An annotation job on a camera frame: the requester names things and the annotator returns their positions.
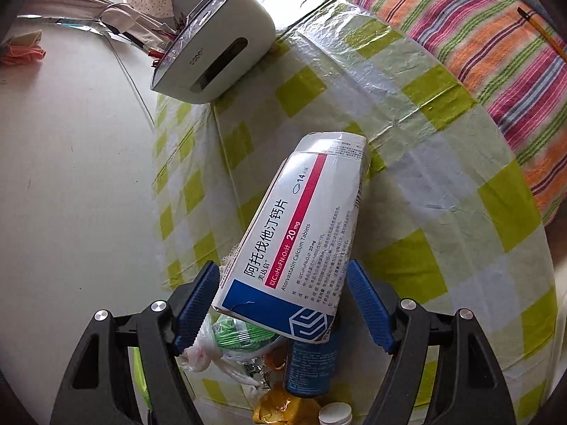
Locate white wall cable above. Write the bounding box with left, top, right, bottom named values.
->
left=104, top=38, right=157, bottom=128

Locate orange cloth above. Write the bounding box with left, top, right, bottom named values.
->
left=4, top=42, right=47, bottom=60

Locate yellow pencil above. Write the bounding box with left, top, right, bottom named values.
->
left=517, top=7, right=567, bottom=60

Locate dark blue bottle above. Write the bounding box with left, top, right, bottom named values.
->
left=283, top=332, right=342, bottom=397

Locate white desktop organizer box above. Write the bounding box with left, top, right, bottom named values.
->
left=150, top=0, right=276, bottom=106

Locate white round bottle cap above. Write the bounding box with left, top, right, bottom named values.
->
left=318, top=402, right=354, bottom=425

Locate yellow-green checked plastic tablecloth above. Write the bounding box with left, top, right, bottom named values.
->
left=151, top=0, right=559, bottom=425

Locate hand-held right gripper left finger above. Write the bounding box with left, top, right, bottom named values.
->
left=49, top=262, right=221, bottom=425

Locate green snack wrapper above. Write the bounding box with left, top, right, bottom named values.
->
left=213, top=319, right=284, bottom=356

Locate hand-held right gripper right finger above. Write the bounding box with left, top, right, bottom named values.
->
left=348, top=260, right=517, bottom=425

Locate striped colourful bed sheet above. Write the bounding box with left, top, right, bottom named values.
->
left=243, top=0, right=567, bottom=226

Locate yellow foil wrapper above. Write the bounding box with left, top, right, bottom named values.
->
left=252, top=385, right=322, bottom=425

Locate white blue red medicine box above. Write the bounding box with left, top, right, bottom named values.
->
left=212, top=131, right=370, bottom=346

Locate white plastic bag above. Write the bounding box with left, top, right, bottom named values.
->
left=179, top=314, right=249, bottom=381

